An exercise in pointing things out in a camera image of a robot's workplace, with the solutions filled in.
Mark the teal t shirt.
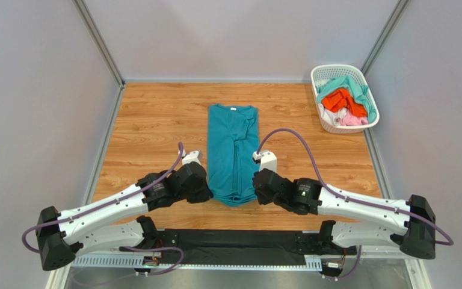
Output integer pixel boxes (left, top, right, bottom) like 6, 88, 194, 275
207, 104, 259, 207

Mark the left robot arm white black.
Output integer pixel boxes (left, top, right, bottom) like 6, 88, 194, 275
35, 161, 213, 271

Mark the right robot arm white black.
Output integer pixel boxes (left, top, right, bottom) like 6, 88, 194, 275
252, 169, 436, 259

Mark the white shirt in basket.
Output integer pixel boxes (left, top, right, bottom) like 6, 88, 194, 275
318, 103, 348, 126

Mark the pink shirt in basket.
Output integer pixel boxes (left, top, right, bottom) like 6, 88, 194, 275
337, 111, 369, 126

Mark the orange shirt in basket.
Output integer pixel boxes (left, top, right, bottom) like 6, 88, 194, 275
321, 88, 368, 117

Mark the white plastic laundry basket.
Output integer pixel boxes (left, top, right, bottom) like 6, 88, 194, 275
310, 64, 380, 134

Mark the light teal shirt in basket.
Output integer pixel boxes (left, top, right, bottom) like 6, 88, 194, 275
316, 75, 378, 124

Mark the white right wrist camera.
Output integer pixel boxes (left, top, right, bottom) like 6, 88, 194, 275
252, 150, 277, 172

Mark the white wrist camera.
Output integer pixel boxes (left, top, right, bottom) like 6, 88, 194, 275
181, 150, 203, 165
252, 150, 277, 172

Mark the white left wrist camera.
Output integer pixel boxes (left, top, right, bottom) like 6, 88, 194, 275
181, 150, 203, 165

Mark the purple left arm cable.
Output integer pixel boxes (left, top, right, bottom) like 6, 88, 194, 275
21, 141, 185, 278

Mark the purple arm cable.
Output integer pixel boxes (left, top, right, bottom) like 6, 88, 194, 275
21, 141, 185, 278
254, 128, 454, 281

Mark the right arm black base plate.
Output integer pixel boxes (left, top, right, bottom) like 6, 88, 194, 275
295, 232, 358, 256

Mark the aluminium front rail frame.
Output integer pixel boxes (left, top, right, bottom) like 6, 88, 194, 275
47, 245, 431, 288

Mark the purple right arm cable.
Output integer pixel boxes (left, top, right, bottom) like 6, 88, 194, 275
254, 128, 454, 281

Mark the right corner aluminium post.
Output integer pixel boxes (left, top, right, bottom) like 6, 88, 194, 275
361, 0, 410, 76

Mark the corner aluminium post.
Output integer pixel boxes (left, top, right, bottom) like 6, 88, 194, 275
361, 0, 410, 76
72, 0, 125, 89

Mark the left corner aluminium post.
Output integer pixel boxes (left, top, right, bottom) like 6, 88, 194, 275
72, 0, 125, 89

